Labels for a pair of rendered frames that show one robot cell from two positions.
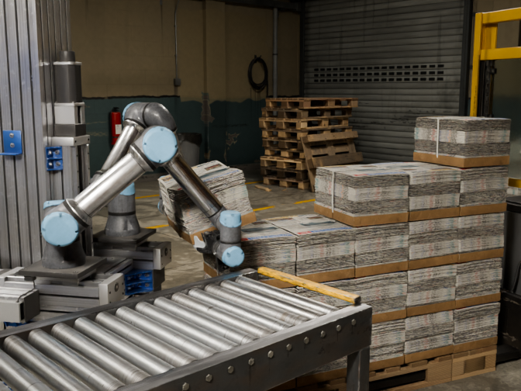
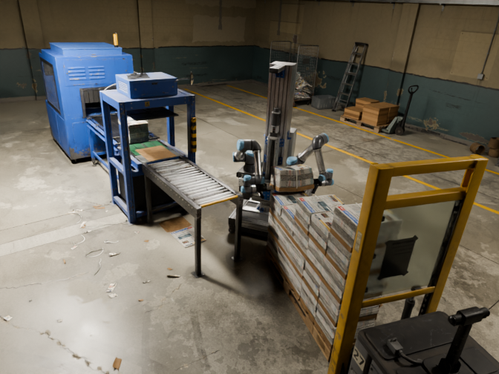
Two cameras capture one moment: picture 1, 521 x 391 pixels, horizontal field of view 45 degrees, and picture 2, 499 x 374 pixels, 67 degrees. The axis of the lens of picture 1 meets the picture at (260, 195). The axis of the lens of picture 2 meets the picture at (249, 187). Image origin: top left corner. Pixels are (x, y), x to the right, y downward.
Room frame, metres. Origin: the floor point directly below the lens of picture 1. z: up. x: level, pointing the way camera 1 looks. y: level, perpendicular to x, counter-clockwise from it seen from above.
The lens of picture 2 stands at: (2.49, -3.44, 2.56)
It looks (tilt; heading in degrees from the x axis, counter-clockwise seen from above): 25 degrees down; 94
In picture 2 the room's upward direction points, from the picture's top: 3 degrees clockwise
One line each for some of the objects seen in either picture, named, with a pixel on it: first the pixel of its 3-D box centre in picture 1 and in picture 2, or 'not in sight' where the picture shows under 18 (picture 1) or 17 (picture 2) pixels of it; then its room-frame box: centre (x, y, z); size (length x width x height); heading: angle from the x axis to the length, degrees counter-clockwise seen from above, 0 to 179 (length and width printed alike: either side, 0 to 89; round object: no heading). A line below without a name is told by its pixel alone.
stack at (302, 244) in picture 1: (332, 306); (307, 254); (2.86, -0.34, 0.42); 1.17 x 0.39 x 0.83; 114
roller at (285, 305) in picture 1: (270, 303); (212, 198); (1.87, -0.03, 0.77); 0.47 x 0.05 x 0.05; 42
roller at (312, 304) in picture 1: (285, 299); (216, 200); (1.91, -0.08, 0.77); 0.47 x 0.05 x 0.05; 42
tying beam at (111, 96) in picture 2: not in sight; (148, 96); (0.83, 1.10, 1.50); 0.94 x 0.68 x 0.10; 42
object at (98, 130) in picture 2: not in sight; (120, 130); (0.07, 1.94, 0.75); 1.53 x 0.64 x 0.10; 132
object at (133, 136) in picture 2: not in sight; (134, 129); (0.45, 1.52, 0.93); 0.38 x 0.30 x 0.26; 132
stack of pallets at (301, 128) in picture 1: (308, 140); not in sight; (9.64, -0.74, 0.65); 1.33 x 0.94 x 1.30; 136
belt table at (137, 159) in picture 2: not in sight; (151, 153); (0.83, 1.10, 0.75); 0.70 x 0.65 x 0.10; 132
